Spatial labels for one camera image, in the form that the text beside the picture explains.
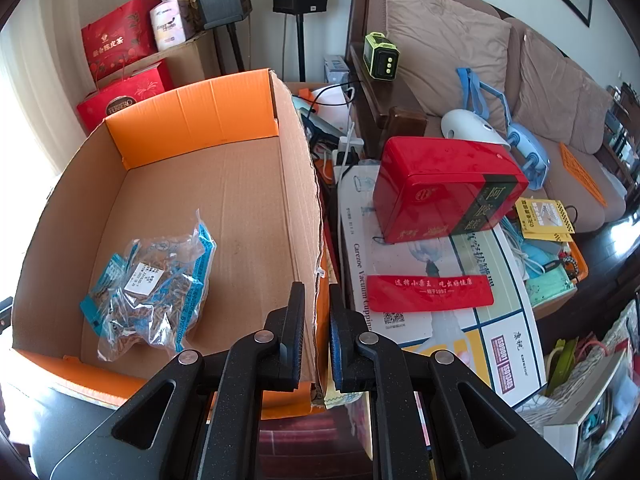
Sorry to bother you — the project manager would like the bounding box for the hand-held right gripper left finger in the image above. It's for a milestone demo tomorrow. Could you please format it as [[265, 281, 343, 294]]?
[[50, 281, 307, 480]]

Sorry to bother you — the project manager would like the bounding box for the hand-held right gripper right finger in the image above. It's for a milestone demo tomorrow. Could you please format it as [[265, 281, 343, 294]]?
[[327, 285, 578, 480]]

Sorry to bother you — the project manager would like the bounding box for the clear herb bag blue seal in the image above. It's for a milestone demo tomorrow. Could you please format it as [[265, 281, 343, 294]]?
[[150, 210, 218, 351]]

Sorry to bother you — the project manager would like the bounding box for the clear herb bag white label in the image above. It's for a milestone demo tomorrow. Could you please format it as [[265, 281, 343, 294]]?
[[80, 237, 201, 361]]

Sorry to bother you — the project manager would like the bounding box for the orange and brown cardboard box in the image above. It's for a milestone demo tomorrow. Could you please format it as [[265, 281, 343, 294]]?
[[10, 67, 333, 421]]

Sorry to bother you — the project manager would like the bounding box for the red flat card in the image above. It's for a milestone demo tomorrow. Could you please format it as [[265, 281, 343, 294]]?
[[366, 274, 496, 314]]

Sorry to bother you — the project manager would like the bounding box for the white flat printed box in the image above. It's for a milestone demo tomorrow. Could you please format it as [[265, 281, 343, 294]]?
[[337, 165, 548, 408]]

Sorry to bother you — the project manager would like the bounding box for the red tin box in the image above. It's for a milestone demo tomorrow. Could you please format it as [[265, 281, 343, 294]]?
[[372, 136, 530, 245]]

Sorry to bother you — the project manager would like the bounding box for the white power strip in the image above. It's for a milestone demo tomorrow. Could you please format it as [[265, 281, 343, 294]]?
[[332, 135, 366, 168]]

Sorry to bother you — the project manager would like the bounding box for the orange bin of clutter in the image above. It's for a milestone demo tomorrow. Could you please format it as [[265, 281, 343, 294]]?
[[500, 220, 588, 321]]

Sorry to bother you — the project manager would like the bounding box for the red chocolate gift bag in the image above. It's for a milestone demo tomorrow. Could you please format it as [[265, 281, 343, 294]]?
[[76, 60, 175, 136]]

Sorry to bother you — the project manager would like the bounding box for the yellow packet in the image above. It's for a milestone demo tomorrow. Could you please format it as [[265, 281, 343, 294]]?
[[515, 199, 577, 243]]

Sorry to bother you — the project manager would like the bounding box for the white rounded massager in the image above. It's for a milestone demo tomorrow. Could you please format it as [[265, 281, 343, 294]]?
[[441, 110, 512, 148]]

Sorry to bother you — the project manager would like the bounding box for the white shopping bag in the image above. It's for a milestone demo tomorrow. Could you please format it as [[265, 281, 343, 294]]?
[[540, 300, 640, 480]]

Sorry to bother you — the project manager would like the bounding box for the small white and blue box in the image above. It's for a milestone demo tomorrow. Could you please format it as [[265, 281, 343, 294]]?
[[322, 55, 351, 83]]

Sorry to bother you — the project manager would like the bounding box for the brown sofa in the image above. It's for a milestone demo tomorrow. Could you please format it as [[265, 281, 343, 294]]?
[[345, 0, 628, 226]]

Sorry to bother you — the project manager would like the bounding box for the red gift box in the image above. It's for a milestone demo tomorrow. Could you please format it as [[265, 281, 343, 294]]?
[[81, 0, 163, 81]]

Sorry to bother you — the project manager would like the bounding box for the black speaker stand pole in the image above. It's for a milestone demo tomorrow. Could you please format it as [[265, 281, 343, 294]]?
[[297, 12, 307, 83]]

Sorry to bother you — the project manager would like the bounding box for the green and black device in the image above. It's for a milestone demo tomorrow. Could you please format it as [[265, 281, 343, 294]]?
[[363, 32, 401, 81]]

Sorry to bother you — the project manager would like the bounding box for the plain brown cardboard box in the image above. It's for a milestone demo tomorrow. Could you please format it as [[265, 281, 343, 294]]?
[[97, 30, 221, 93]]

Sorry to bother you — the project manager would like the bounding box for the orange mat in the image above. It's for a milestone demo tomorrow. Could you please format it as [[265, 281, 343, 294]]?
[[557, 142, 608, 208]]

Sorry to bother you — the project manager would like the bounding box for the brown sofa cushion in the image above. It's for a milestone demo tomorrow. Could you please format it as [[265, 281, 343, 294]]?
[[515, 27, 618, 156], [385, 0, 513, 133]]

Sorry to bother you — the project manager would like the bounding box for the white tissue pack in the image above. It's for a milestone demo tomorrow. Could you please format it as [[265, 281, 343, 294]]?
[[149, 0, 196, 52]]

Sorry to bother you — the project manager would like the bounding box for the black cable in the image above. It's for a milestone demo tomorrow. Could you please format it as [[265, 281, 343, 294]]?
[[300, 77, 361, 116]]

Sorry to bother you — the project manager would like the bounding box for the blue strap massager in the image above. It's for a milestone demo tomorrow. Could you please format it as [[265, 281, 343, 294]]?
[[456, 67, 551, 191]]

